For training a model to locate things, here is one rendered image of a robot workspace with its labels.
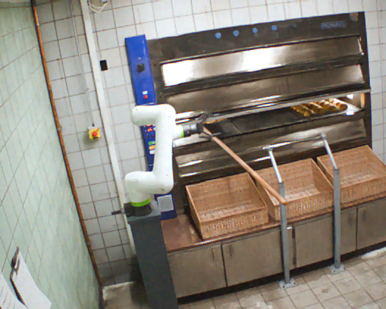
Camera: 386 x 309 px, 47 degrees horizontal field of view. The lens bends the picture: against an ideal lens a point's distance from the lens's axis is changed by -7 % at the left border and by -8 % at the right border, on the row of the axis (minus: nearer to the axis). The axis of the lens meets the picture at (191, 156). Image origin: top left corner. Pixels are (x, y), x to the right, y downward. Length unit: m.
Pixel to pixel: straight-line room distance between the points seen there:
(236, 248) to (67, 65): 1.95
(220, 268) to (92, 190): 1.23
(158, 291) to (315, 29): 2.48
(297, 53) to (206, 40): 0.79
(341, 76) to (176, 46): 1.49
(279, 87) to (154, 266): 1.89
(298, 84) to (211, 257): 1.62
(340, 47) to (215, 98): 1.22
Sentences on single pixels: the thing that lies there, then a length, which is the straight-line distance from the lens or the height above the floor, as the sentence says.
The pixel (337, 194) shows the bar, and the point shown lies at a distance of 3.86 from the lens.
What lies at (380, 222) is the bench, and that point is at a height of 0.32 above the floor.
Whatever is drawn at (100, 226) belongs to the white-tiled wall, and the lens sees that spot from 4.15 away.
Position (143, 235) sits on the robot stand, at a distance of 2.89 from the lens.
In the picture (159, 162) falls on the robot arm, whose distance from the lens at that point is 2.74.
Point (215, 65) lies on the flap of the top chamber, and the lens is 3.85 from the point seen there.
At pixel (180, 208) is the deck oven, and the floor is 0.64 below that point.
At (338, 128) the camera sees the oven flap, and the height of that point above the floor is 1.06.
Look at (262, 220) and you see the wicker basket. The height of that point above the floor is 0.62.
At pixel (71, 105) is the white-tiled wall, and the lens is 3.80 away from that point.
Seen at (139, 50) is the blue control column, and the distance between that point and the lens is 3.70.
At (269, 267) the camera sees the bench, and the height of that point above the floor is 0.18.
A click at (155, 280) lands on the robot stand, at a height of 0.74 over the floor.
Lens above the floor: 2.45
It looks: 20 degrees down
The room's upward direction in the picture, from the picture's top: 9 degrees counter-clockwise
